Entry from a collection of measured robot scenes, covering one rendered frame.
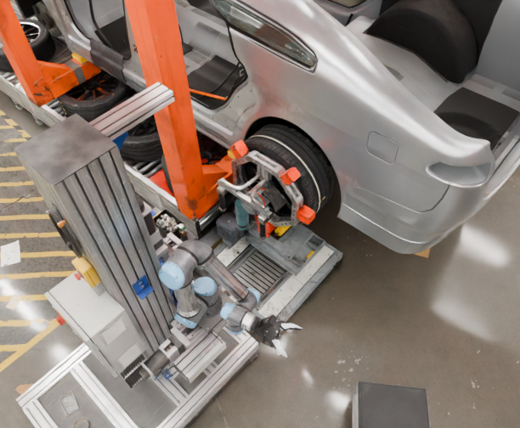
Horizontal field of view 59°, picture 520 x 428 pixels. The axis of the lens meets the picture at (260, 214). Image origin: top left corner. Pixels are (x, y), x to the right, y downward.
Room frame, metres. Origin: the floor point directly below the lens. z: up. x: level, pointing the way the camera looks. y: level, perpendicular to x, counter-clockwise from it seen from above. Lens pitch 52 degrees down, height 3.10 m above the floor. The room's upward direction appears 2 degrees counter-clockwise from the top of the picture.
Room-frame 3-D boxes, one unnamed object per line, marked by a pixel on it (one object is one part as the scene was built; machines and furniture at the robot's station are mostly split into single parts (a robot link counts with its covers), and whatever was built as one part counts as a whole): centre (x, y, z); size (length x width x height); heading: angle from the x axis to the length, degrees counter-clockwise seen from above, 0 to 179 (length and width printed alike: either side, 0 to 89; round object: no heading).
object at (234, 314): (0.90, 0.13, 1.21); 0.11 x 0.08 x 0.09; 61
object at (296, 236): (2.06, -0.16, 0.32); 0.40 x 0.30 x 0.28; 48
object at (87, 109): (3.59, 1.52, 0.39); 0.66 x 0.66 x 0.24
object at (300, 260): (2.03, -0.19, 0.13); 0.50 x 0.36 x 0.10; 48
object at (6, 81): (4.37, 2.41, 0.19); 1.00 x 0.86 x 0.39; 48
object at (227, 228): (2.13, 0.14, 0.26); 0.42 x 0.18 x 0.35; 138
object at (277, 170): (1.93, -0.04, 0.85); 0.54 x 0.07 x 0.54; 48
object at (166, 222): (1.92, 0.64, 0.51); 0.20 x 0.14 x 0.13; 46
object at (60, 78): (3.60, 1.68, 0.69); 0.52 x 0.17 x 0.35; 138
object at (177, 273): (1.03, 0.36, 1.19); 0.15 x 0.12 x 0.55; 150
